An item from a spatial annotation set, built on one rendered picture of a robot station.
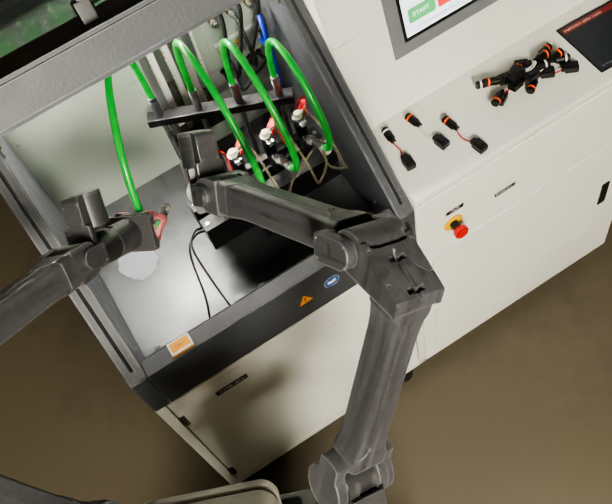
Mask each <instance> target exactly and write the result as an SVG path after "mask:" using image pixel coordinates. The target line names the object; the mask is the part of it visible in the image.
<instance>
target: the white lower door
mask: <svg viewBox="0 0 612 504"><path fill-rule="evenodd" d="M369 297H370V296H369V295H368V294H367V293H366V292H365V291H364V290H363V289H362V288H361V287H360V286H359V285H358V284H357V285H355V286H354V287H352V288H351V289H349V290H347V291H346V292H344V293H343V294H341V295H340V296H338V297H336V298H335V299H333V300H332V301H330V302H329V303H327V304H325V305H324V306H322V307H321V308H319V309H317V310H316V311H314V312H313V313H311V314H310V315H308V316H306V317H305V318H303V319H302V320H300V321H299V322H297V323H295V324H294V325H292V326H291V327H289V328H287V329H286V330H284V331H283V332H281V333H280V334H278V335H276V336H275V337H273V338H272V339H270V340H269V341H267V342H265V343H264V344H262V345H261V346H259V347H258V348H256V349H254V350H253V351H251V352H250V353H248V354H246V355H245V356H243V357H242V358H240V359H239V360H237V361H235V362H234V363H232V364H231V365H229V366H228V367H226V368H224V369H223V370H221V371H220V372H218V373H216V374H215V375H213V376H212V377H210V378H209V379H207V380H205V381H204V382H202V383H201V384H199V385H198V386H196V387H194V388H193V389H191V390H190V391H188V392H186V393H185V394H183V395H182V396H180V397H179V398H177V399H175V400H174V401H172V402H171V401H170V403H169V404H168V405H167V406H168V407H169V408H170V409H171V410H172V411H173V412H174V413H175V414H176V415H177V416H178V417H179V418H178V420H179V421H180V423H181V424H182V425H183V426H184V427H187V426H188V427H189V428H190V429H191V430H192V431H193V433H194V434H195V435H196V436H197V437H198V438H199V439H200V440H201V441H202V442H203V443H204V444H205V445H206V446H207V447H208V448H209V449H210V450H211V451H212V452H213V453H214V454H215V455H216V456H217V457H218V458H219V459H220V460H221V461H222V462H223V463H224V464H225V465H226V466H227V467H228V469H227V470H228V471H229V472H230V473H231V474H232V475H235V476H236V477H237V478H239V479H240V478H242V477H243V476H245V475H246V474H248V473H249V472H251V471H252V470H254V469H255V468H257V467H258V466H260V465H261V464H263V463H264V462H266V461H267V460H269V459H270V458H272V457H273V456H275V455H276V454H278V453H280V452H281V451H283V450H284V449H286V448H287V447H289V446H290V445H292V444H293V443H295V442H296V441H298V440H299V439H301V438H302V437H304V436H305V435H307V434H308V433H310V432H311V431H313V430H314V429H316V428H318V427H319V426H321V425H322V424H324V423H325V422H327V421H328V420H330V419H331V418H333V417H334V416H336V415H337V414H339V413H340V412H342V411H343V410H345V409H346V408H347V405H348V401H349V397H350V393H351V389H352V385H353V381H354V377H355V374H356V370H357V366H358V362H359V358H360V354H361V350H362V346H363V342H364V338H365V334H366V330H367V326H368V321H369V315H370V300H369Z"/></svg>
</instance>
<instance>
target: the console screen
mask: <svg viewBox="0 0 612 504"><path fill-rule="evenodd" d="M496 1H498V0H381V3H382V7H383V11H384V16H385V20H386V24H387V28H388V32H389V36H390V40H391V44H392V49H393V53H394V57H395V60H398V59H400V58H402V57H403V56H405V55H407V54H409V53H410V52H412V51H414V50H415V49H417V48H419V47H420V46H422V45H424V44H425V43H427V42H429V41H431V40H432V39H434V38H436V37H437V36H439V35H441V34H442V33H444V32H446V31H447V30H449V29H451V28H452V27H454V26H456V25H458V24H459V23H461V22H463V21H464V20H466V19H468V18H469V17H471V16H473V15H474V14H476V13H478V12H480V11H481V10H483V9H485V8H486V7H488V6H490V5H491V4H493V3H495V2H496Z"/></svg>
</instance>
